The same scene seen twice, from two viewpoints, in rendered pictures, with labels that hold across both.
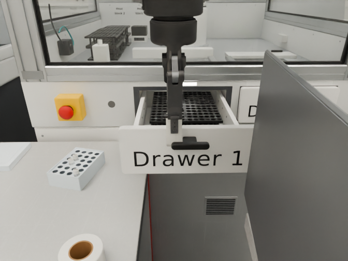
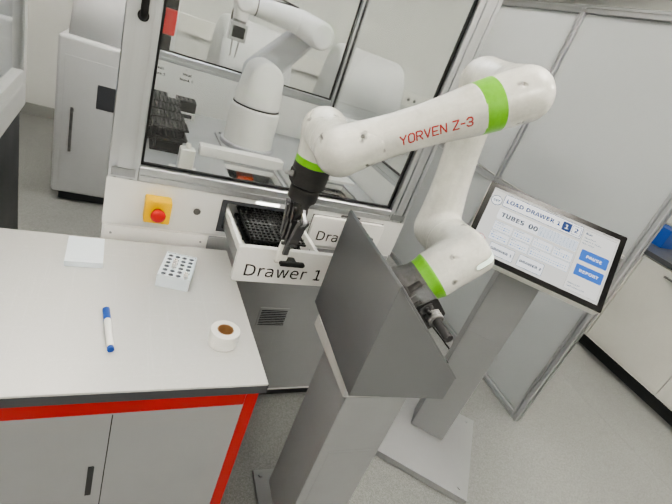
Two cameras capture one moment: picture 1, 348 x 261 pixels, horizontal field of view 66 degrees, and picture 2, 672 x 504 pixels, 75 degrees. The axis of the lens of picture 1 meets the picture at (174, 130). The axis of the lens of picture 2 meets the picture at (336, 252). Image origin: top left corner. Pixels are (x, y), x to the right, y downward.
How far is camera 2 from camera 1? 0.72 m
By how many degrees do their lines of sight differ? 27
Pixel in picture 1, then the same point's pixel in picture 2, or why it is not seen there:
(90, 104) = (175, 208)
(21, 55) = (116, 151)
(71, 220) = (193, 313)
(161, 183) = not seen: hidden behind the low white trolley
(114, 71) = (209, 183)
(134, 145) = (248, 259)
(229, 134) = (316, 258)
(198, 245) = not seen: hidden behind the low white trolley
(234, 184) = (289, 297)
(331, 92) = (378, 229)
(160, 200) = not seen: hidden behind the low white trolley
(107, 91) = (196, 199)
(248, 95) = (319, 222)
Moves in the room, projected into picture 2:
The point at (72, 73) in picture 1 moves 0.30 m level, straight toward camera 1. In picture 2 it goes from (166, 177) to (215, 228)
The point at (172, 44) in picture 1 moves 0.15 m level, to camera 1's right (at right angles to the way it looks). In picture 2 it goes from (305, 204) to (357, 213)
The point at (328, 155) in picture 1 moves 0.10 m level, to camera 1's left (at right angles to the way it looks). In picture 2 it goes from (381, 280) to (342, 276)
